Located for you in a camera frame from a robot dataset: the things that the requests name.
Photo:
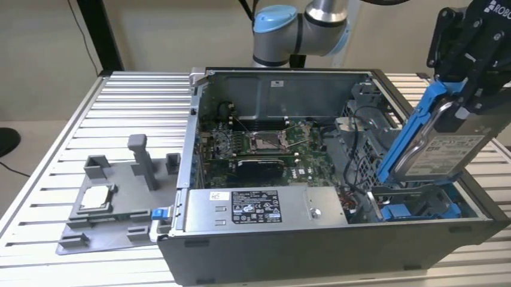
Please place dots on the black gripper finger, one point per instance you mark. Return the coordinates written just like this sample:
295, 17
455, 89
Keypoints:
444, 39
479, 74

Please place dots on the hard disk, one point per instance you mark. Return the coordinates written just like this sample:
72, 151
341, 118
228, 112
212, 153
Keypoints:
443, 155

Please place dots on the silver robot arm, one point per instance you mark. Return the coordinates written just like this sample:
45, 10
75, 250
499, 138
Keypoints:
279, 39

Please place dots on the grey metal disk bay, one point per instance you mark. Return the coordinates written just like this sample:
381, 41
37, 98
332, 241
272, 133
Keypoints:
359, 143

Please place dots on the blue disk bay tray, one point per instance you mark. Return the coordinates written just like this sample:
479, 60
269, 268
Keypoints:
399, 213

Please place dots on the green motherboard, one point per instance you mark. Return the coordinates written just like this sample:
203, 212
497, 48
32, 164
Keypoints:
311, 173

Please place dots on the black RAM slot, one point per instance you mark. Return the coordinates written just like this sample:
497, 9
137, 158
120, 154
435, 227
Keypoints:
259, 119
259, 122

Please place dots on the CPU socket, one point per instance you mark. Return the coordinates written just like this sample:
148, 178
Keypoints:
265, 142

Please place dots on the thin metal locking lever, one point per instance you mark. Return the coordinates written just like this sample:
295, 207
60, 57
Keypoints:
241, 124

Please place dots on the black graphics card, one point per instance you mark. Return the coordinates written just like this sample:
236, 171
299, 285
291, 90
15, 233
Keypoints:
259, 170

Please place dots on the silver power supply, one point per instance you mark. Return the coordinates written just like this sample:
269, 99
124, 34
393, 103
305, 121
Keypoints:
287, 209

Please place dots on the black PC case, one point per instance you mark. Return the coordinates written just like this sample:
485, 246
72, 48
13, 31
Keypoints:
279, 260

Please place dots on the blue case latch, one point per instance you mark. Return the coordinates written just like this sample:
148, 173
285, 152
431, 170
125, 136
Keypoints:
157, 214

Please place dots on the grey parts rack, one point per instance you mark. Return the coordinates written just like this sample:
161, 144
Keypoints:
119, 191

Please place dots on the silver CPU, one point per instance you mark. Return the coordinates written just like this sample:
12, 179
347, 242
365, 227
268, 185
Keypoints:
93, 198

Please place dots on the black chair base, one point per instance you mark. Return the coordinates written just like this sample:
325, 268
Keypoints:
8, 140

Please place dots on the black vertical post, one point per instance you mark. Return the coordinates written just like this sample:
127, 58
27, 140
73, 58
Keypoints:
99, 30

